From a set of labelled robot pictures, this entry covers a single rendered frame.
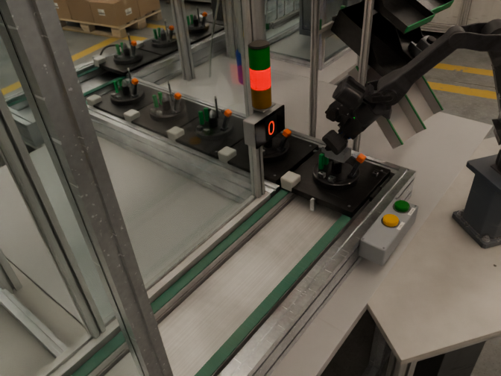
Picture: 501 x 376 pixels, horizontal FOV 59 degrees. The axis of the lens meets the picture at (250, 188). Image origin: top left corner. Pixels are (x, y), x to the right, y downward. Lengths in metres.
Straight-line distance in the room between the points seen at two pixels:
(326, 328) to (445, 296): 0.32
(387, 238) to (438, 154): 0.60
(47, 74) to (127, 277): 0.22
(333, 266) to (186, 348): 0.39
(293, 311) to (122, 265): 0.61
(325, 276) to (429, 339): 0.27
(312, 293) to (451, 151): 0.90
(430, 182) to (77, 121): 1.34
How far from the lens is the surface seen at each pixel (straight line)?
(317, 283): 1.07
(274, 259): 1.18
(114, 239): 0.44
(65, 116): 0.36
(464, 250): 1.37
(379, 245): 1.18
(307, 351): 1.08
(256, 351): 0.97
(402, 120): 1.55
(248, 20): 1.06
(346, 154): 1.29
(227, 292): 1.12
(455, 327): 1.19
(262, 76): 1.07
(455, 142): 1.81
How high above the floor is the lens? 1.78
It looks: 38 degrees down
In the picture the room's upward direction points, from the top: 5 degrees counter-clockwise
